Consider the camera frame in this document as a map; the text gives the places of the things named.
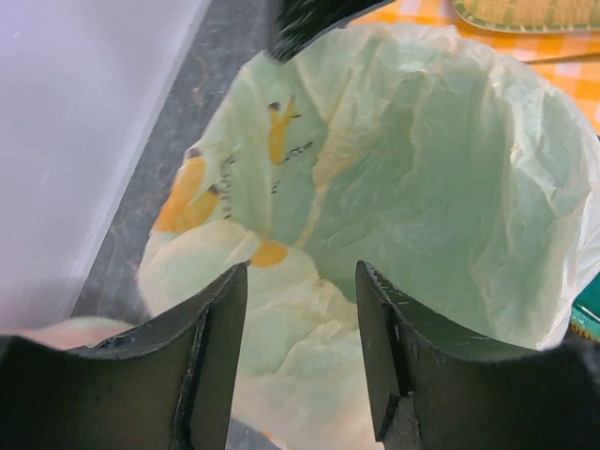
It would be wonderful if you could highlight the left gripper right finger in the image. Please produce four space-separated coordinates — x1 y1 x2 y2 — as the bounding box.
355 262 599 449

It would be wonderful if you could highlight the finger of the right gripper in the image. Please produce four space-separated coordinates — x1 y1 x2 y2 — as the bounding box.
266 0 390 63

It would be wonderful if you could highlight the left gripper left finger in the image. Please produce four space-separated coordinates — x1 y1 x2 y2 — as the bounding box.
1 263 248 449

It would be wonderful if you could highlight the orange plastic trash bag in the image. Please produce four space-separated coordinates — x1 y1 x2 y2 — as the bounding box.
136 21 600 450

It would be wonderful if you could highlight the square green ceramic plate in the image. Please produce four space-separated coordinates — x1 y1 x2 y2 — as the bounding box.
570 274 600 341

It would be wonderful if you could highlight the woven bamboo basket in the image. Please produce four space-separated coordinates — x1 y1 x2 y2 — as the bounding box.
451 0 599 34

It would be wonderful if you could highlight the yellow checkered cloth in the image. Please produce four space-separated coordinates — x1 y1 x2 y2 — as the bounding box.
356 0 599 129

